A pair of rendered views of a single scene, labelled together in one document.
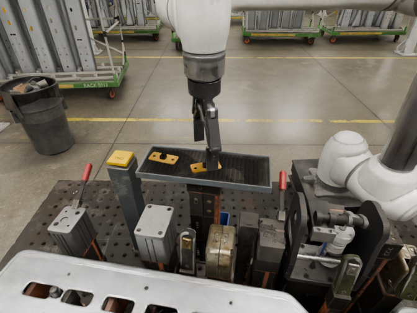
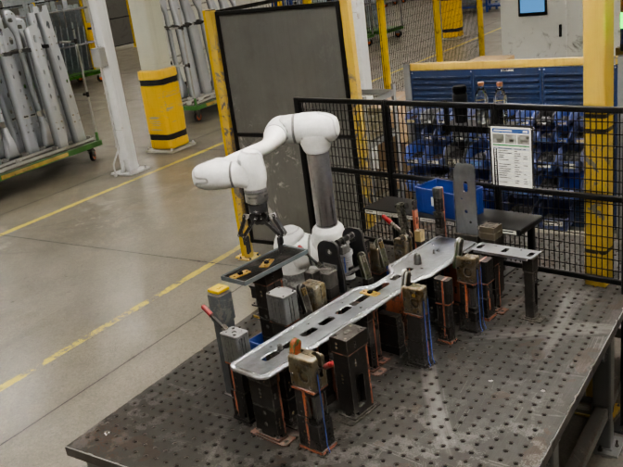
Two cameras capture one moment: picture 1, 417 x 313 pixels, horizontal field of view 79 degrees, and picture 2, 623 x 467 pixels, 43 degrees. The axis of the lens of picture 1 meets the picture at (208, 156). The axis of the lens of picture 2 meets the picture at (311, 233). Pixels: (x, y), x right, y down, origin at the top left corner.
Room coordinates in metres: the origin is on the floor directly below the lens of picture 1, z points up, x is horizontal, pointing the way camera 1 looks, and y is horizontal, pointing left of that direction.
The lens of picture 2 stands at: (-1.28, 2.36, 2.31)
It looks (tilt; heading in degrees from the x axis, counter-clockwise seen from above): 19 degrees down; 304
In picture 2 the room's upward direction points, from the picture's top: 7 degrees counter-clockwise
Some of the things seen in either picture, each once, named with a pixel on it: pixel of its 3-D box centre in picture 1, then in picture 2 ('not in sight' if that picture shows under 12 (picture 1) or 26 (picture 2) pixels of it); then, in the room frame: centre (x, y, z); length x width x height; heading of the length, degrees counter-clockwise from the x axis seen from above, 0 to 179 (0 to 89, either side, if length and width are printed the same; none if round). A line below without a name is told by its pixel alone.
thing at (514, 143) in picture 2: not in sight; (512, 157); (-0.08, -1.15, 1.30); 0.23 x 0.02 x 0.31; 170
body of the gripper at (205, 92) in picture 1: (204, 95); (259, 213); (0.55, 0.01, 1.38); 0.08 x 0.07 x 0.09; 16
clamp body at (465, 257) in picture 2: not in sight; (469, 293); (-0.08, -0.53, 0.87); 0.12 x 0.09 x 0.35; 170
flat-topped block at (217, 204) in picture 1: (205, 218); (273, 316); (0.56, 0.01, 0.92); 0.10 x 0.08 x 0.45; 80
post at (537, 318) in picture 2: not in sight; (530, 287); (-0.29, -0.71, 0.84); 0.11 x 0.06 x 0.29; 170
